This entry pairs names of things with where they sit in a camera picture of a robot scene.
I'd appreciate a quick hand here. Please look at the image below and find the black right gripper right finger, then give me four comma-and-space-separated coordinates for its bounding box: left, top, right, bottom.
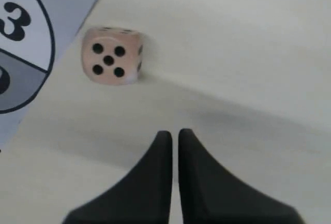
178, 128, 304, 223

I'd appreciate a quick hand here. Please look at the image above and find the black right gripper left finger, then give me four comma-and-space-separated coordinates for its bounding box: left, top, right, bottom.
63, 130, 173, 223

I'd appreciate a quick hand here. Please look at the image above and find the beige wooden die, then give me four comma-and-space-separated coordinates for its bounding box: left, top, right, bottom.
81, 26, 143, 85

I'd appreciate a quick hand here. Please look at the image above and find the printed paper game board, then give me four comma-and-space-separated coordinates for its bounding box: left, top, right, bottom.
1, 0, 97, 145

